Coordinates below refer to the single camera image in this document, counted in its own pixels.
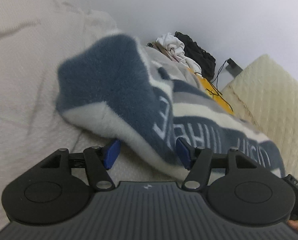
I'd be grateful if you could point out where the cream and blue fleece sweater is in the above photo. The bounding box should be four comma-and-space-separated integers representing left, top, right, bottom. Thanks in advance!
56, 33, 285, 180

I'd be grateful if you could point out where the black clothing pile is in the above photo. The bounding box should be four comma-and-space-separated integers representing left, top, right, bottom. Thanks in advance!
174, 31, 216, 81

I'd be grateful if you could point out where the white clothing pile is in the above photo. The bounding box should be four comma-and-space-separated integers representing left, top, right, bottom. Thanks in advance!
156, 33, 201, 73

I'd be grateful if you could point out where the cream quilted headboard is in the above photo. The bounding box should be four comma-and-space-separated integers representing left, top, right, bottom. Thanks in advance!
221, 54, 298, 180

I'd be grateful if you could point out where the yellow pillow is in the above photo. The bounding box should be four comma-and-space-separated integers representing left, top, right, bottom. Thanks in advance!
188, 68, 234, 115

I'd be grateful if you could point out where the grey bed sheet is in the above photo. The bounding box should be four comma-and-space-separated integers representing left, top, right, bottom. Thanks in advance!
0, 0, 205, 233

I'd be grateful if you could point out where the black charging cable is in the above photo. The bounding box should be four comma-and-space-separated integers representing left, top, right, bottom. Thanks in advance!
194, 60, 234, 112

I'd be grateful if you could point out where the black wall charger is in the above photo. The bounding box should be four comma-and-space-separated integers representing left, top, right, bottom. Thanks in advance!
225, 58, 243, 78

